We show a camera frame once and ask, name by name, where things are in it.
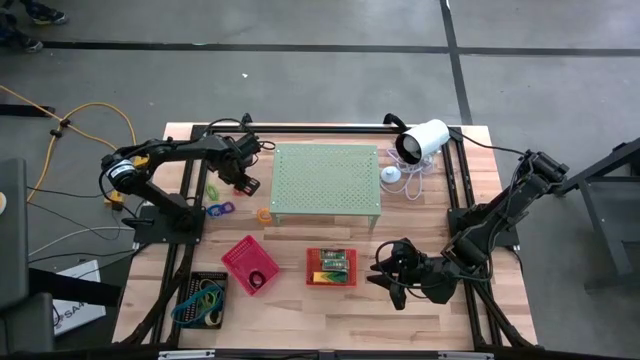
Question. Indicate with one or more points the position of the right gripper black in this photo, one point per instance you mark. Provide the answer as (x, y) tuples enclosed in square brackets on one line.
[(430, 277)]

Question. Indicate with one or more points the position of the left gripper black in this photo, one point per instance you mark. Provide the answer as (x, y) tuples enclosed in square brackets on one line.
[(237, 160)]

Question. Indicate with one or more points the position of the yellow green Crayola box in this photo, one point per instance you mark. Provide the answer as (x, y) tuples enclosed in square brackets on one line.
[(327, 277)]

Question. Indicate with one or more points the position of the green rubber band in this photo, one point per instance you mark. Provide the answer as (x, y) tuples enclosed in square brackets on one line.
[(212, 300)]

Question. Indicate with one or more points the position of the cream rubber band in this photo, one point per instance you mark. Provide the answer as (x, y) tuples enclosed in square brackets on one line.
[(214, 318)]

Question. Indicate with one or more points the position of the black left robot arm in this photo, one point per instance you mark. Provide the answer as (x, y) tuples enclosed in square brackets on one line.
[(170, 150)]

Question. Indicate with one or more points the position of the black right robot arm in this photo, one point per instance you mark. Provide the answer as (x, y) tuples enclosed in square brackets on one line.
[(505, 210)]

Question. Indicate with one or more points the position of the orange slotted plastic basket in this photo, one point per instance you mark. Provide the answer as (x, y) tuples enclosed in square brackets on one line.
[(312, 260)]

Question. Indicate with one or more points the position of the green perforated metal shelf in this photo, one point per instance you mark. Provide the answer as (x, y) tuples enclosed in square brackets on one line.
[(325, 180)]

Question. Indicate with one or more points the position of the red slotted plastic basket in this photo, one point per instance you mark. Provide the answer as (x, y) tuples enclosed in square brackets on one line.
[(240, 257)]

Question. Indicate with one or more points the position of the white round puck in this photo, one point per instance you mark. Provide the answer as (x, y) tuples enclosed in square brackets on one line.
[(391, 174)]

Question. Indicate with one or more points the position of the black perforated tray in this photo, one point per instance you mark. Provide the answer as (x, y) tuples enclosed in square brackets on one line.
[(192, 280)]

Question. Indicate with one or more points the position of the white printed box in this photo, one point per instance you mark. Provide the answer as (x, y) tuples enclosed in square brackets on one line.
[(80, 315)]

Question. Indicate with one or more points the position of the black metal side table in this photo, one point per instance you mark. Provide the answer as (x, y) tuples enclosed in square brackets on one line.
[(610, 225)]

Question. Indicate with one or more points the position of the grey equipment case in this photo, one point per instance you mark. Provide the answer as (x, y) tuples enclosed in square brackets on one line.
[(12, 240)]

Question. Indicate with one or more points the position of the person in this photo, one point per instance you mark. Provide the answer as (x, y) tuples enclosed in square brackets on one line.
[(42, 15)]

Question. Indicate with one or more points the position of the black metal table frame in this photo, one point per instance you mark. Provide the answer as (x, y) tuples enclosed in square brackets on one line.
[(325, 129)]

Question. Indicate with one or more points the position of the white camera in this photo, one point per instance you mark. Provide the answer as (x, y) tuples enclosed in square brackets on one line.
[(427, 137)]

